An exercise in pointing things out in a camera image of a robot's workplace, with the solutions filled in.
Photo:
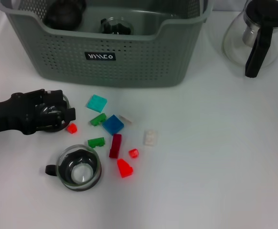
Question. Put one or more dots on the blue square building brick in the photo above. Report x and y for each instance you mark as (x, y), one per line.
(112, 124)

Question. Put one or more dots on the dark red long brick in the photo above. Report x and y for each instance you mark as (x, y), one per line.
(115, 145)

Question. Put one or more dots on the white building brick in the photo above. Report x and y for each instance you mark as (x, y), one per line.
(151, 138)
(125, 118)

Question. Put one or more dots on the grey perforated storage bin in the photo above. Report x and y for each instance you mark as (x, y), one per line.
(141, 66)

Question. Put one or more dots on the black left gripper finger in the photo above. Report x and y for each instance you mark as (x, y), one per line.
(68, 115)
(54, 96)

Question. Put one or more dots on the orange-red sloped brick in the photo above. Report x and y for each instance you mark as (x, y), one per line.
(124, 169)

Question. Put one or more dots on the glass jar with bricks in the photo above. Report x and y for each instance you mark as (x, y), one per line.
(51, 128)

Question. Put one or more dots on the glass teacup black holder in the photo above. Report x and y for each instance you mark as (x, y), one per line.
(116, 27)
(79, 174)

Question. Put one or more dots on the dark clay teapot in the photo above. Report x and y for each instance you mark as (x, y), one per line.
(62, 19)

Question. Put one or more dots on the green building brick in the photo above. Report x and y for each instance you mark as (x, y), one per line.
(97, 120)
(96, 142)

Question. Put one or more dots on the small red building brick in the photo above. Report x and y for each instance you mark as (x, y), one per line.
(72, 128)
(133, 153)

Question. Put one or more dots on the cyan square building brick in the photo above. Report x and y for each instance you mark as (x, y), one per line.
(97, 103)

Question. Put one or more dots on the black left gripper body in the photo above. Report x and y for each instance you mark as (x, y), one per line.
(10, 114)

